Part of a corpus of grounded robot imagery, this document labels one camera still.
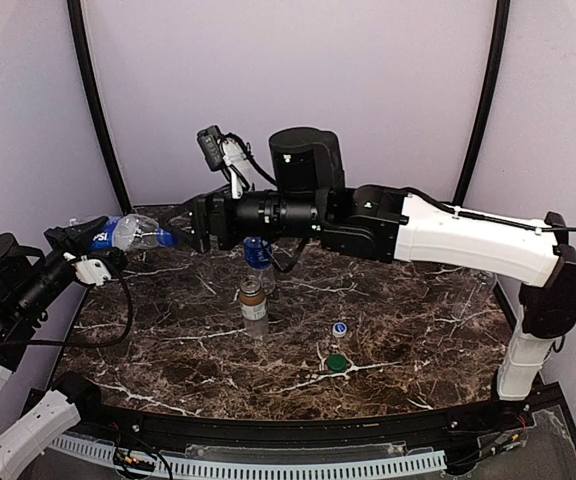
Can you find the Pepsi label bottle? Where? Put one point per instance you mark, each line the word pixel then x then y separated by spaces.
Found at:
pixel 131 233

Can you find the left black frame post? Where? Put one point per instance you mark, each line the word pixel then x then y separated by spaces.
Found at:
pixel 95 107

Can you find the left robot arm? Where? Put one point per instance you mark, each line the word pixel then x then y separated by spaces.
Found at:
pixel 30 281

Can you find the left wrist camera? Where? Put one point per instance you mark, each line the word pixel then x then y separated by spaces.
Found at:
pixel 88 272

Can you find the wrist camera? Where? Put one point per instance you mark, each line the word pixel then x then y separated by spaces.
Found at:
pixel 88 272
pixel 224 153

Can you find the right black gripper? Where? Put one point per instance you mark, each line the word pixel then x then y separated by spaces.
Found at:
pixel 208 220

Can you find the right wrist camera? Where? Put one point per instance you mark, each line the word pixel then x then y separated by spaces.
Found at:
pixel 224 153

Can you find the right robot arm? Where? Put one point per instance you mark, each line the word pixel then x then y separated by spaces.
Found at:
pixel 309 199

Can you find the black frame post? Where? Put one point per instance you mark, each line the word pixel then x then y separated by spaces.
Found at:
pixel 95 107
pixel 490 77

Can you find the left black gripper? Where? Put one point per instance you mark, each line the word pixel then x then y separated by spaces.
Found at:
pixel 63 245

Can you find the green cap coffee bottle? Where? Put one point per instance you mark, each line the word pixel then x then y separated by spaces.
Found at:
pixel 254 310

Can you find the green bottle cap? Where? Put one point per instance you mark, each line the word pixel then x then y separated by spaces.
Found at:
pixel 337 363

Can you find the blue bottle cap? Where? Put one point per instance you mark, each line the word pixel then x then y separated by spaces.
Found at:
pixel 339 329

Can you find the white slotted cable duct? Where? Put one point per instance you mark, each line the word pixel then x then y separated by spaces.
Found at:
pixel 212 463

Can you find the right black frame post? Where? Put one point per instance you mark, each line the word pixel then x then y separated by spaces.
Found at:
pixel 490 77

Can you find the blue label water bottle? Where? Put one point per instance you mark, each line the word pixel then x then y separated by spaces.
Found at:
pixel 260 263

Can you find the black front rail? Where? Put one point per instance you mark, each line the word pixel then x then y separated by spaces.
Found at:
pixel 450 427

